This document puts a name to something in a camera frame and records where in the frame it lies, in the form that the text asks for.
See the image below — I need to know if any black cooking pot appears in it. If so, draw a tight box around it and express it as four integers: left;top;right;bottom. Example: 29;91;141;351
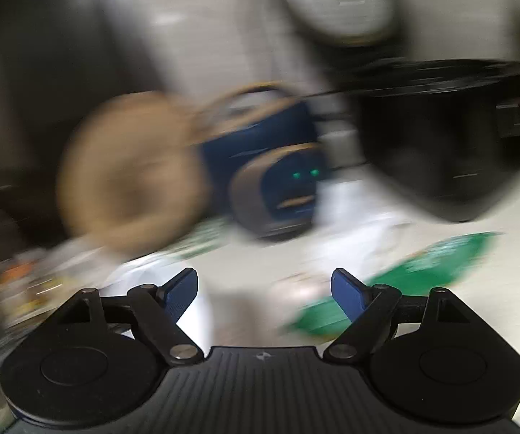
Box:
345;59;520;223

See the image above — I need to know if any white plastic bag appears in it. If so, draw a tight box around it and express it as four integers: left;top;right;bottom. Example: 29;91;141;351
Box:
305;181;427;281

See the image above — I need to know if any grey round appliance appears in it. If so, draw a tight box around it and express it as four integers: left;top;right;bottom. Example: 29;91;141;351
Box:
282;0;398;47

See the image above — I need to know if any blue rice cooker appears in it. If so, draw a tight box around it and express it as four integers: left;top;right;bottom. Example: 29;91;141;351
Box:
194;82;328;240

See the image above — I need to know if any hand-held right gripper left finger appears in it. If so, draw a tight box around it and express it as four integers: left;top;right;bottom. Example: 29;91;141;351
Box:
56;268;204;365

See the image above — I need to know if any green packet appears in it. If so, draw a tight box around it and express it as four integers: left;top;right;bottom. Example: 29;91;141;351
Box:
287;231;500;340

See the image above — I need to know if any round wooden cutting board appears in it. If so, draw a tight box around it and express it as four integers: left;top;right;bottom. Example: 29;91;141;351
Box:
59;93;209;254

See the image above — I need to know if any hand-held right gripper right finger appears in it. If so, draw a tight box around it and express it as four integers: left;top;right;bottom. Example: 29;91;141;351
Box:
323;269;470;365

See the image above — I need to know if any green striped cloth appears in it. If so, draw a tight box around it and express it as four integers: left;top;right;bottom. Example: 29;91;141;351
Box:
169;219;233;258

